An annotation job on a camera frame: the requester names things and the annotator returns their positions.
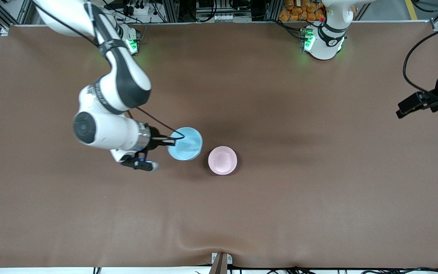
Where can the white connector strip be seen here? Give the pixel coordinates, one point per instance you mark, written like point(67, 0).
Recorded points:
point(222, 17)

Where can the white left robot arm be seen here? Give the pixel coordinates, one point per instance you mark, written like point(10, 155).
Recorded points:
point(329, 42)

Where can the brown table mat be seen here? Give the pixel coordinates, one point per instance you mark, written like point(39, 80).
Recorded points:
point(219, 213)

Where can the white power strip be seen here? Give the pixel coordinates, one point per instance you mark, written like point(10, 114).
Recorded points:
point(141, 10)

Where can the orange objects pile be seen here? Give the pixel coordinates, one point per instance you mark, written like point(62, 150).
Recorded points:
point(299, 13)

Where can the blue bowl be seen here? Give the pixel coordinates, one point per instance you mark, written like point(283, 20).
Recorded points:
point(186, 146)

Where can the aluminium frame post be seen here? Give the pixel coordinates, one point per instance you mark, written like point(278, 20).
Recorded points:
point(274, 9)
point(171, 9)

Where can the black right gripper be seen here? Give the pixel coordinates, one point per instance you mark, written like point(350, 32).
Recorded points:
point(154, 141)

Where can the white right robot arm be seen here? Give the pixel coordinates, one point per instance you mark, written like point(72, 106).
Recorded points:
point(108, 129)

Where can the pink bowl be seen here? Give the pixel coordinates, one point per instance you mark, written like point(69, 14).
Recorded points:
point(222, 160)

